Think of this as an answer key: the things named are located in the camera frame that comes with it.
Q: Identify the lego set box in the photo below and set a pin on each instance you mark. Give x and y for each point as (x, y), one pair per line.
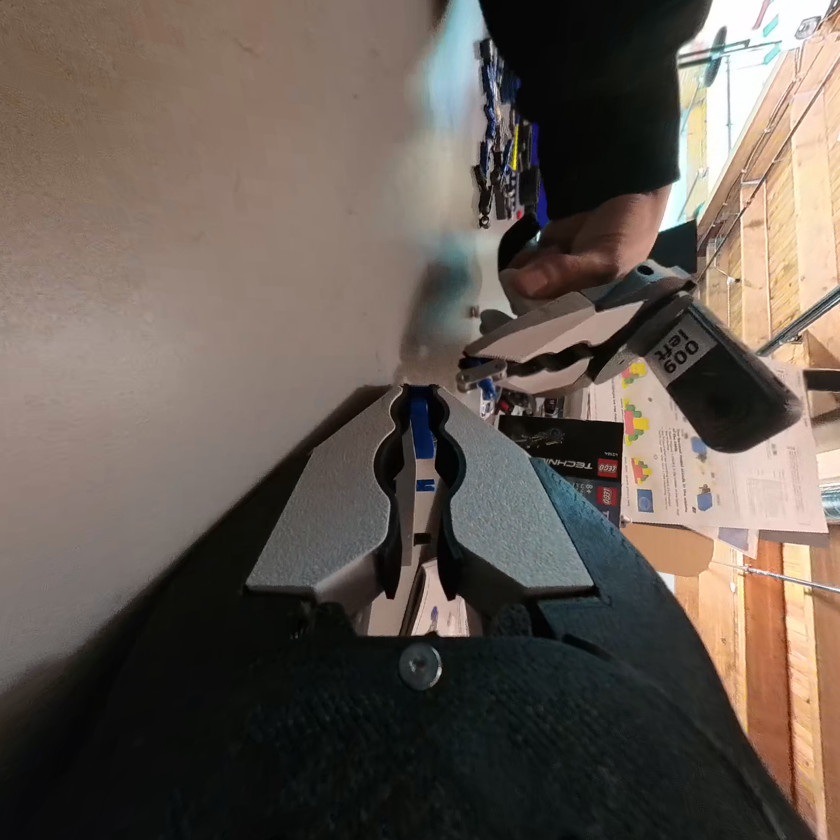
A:
(558, 453)

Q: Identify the lego instruction booklet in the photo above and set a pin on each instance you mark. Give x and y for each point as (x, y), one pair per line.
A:
(439, 610)

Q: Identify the pile of lego pieces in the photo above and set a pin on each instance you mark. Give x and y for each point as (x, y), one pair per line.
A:
(505, 164)

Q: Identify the printed instruction sheet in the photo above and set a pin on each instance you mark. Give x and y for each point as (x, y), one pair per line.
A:
(754, 485)

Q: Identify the brown cardboard sheet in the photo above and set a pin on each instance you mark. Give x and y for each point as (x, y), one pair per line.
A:
(669, 548)

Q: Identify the grey lego beam blue bracket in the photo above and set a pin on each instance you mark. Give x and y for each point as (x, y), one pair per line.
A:
(420, 420)

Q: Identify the small grey lego connector assembly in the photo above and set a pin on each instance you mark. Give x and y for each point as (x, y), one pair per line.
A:
(482, 374)

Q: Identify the person's left hand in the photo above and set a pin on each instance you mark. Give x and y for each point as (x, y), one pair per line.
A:
(590, 249)

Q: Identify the partly built lego vehicle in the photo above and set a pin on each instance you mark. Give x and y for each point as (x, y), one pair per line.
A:
(522, 401)

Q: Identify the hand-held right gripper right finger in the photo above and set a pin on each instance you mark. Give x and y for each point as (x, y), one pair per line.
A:
(525, 525)

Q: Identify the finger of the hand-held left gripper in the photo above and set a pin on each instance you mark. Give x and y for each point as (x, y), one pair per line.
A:
(558, 334)
(551, 377)

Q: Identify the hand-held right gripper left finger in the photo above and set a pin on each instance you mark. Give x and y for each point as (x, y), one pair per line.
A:
(328, 518)

